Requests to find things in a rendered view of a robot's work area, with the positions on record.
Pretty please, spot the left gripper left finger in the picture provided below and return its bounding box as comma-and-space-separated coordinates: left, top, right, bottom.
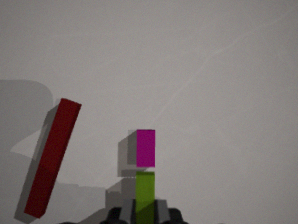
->
99, 199, 136, 224

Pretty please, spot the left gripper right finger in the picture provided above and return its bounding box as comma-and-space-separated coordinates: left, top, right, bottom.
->
154, 200, 189, 224

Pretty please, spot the dark red rod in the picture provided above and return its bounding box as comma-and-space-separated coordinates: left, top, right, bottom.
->
24, 98, 82, 219

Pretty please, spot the green rectangular rod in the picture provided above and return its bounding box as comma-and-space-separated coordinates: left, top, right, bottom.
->
136, 171, 155, 224

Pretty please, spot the magenta rod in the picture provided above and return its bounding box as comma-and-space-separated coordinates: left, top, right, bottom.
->
137, 129, 155, 167

